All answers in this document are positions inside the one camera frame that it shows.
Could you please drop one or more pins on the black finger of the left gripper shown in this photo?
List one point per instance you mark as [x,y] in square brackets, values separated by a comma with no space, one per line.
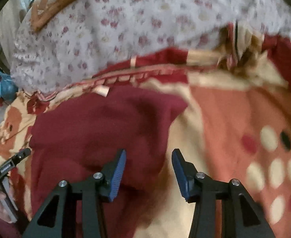
[14,159]

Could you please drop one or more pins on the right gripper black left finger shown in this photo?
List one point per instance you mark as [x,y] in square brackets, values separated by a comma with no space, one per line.
[57,215]

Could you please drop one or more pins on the white floral bed sheet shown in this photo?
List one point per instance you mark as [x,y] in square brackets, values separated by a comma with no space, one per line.
[88,35]

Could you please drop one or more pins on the blue plastic bag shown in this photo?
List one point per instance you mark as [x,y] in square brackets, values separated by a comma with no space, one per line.
[8,89]

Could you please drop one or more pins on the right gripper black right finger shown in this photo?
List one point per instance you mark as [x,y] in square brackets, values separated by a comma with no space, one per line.
[241,216]

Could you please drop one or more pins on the red cream orange patterned blanket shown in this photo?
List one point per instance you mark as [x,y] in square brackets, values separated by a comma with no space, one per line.
[237,123]

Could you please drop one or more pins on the maroon knit garment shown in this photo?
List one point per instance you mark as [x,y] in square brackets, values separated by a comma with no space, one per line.
[77,138]

